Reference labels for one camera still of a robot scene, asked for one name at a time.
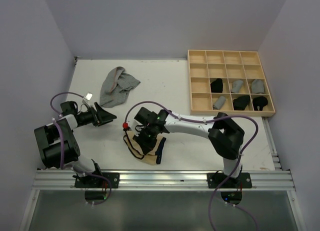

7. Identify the black rolled sock lower right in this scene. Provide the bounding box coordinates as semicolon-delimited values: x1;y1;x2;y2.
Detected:
252;96;268;111

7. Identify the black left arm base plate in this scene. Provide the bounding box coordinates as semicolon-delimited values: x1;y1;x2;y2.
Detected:
72;172;120;189

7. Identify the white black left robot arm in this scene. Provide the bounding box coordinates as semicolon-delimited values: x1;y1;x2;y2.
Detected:
34;101;117;188

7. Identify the grey rolled sock lower left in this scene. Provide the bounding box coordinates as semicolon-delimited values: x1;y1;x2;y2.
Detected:
212;95;226;110

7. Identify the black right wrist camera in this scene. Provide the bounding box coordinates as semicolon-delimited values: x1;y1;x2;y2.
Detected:
134;107;159;127

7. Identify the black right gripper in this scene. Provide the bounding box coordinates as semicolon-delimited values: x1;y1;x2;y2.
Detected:
132;124;157;154

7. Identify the grey rolled sock middle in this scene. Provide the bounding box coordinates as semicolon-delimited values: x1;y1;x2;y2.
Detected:
230;79;244;94

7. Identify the black rolled sock lower middle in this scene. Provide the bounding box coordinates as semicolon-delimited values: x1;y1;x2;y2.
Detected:
232;95;251;111

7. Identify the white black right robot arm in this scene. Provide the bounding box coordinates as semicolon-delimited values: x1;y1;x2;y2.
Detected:
133;107;245;188

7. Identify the wooden compartment tray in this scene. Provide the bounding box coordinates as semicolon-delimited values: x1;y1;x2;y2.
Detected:
187;49;276;117

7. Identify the grey rolled sock right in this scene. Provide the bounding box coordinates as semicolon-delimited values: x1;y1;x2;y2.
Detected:
251;79;265;94

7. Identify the black rolled sock upper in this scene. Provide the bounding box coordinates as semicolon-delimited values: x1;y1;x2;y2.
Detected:
210;78;224;93

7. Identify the grey striped underwear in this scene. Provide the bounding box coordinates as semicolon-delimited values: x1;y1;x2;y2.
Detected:
99;66;141;108

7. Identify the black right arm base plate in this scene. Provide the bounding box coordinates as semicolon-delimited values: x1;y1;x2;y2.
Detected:
206;171;253;189

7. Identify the black rolled sock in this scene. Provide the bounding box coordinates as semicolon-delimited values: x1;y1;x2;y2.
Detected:
232;95;251;111
210;78;224;93
252;96;268;111

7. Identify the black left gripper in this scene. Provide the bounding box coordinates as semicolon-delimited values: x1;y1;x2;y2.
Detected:
79;102;116;127

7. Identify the aluminium frame rail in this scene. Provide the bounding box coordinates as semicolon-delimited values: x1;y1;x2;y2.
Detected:
32;169;296;191

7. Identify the beige underwear with navy trim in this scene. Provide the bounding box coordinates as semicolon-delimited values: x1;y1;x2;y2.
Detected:
123;130;167;165

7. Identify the grey rolled sock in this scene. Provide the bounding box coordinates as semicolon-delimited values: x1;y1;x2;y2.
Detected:
230;79;244;94
251;79;265;94
212;95;226;110

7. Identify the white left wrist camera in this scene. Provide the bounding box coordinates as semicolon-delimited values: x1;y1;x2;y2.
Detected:
82;92;93;102

